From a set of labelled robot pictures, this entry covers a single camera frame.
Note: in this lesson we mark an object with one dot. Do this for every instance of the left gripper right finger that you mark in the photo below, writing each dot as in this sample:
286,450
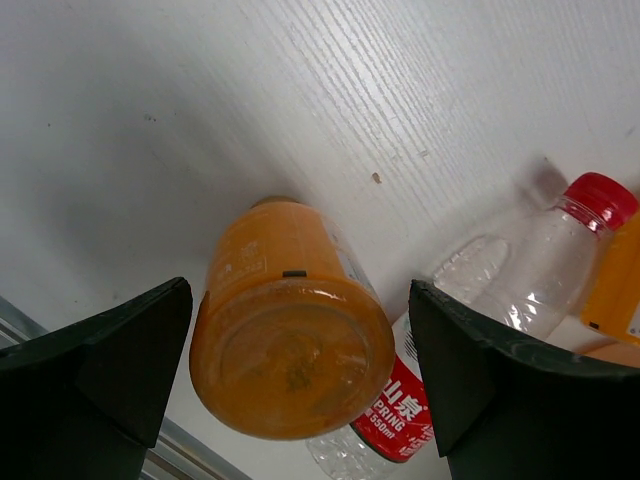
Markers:
507,406

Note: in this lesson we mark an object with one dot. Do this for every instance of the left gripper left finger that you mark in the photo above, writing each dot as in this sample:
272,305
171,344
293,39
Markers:
75,390

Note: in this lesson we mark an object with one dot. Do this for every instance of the orange juice bottle wide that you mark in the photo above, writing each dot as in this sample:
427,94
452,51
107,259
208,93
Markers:
290,339

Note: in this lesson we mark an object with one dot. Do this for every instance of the orange plastic bin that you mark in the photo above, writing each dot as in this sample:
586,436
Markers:
617,353

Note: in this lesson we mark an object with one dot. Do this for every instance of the clear bottle red label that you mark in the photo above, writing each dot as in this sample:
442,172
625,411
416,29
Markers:
526,275

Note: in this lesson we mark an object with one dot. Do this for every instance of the small orange juice bottle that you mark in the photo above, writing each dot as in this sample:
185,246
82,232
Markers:
612,307

